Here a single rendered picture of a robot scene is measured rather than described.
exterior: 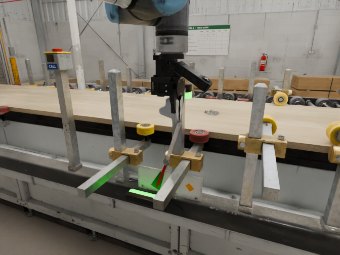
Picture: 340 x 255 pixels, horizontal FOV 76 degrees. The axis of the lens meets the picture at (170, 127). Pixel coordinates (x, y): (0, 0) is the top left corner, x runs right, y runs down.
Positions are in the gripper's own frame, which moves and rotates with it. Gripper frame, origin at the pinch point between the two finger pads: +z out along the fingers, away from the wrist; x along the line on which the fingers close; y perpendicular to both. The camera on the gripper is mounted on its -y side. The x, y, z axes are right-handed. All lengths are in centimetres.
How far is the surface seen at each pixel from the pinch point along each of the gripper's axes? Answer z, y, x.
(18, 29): -98, 813, -551
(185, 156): 14.1, -1.2, -5.6
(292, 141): 11.0, -36.4, -26.3
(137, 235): 85, 35, -30
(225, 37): -69, 87, -709
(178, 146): 10.8, 1.7, -5.9
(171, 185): 15.0, -2.4, 11.4
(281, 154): 7.6, -30.5, -5.1
